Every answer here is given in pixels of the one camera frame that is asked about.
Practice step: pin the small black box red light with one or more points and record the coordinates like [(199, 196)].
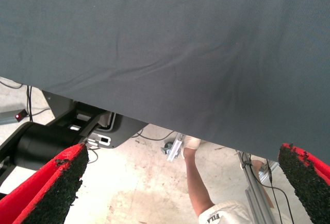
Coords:
[(22, 115)]

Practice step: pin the person's bare leg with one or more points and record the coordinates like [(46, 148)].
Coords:
[(198, 182), (257, 163)]

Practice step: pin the dark grey table cloth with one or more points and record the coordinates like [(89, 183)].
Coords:
[(165, 41)]

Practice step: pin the black caster wheel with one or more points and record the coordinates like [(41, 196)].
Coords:
[(166, 148)]

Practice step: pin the short aluminium profile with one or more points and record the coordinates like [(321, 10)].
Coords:
[(175, 148)]

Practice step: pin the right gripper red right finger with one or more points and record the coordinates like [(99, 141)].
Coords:
[(309, 182)]

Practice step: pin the long aluminium profile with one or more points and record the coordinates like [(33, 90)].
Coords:
[(255, 195)]

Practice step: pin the black cylinder housing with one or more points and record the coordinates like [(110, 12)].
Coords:
[(43, 141)]

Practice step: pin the white sock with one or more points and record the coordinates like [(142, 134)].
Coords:
[(192, 142)]

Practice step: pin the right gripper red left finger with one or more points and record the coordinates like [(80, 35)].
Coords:
[(38, 198)]

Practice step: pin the white FILA shorts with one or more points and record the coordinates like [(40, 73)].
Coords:
[(227, 213)]

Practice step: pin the white plastic bracket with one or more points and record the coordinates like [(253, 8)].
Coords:
[(94, 136)]

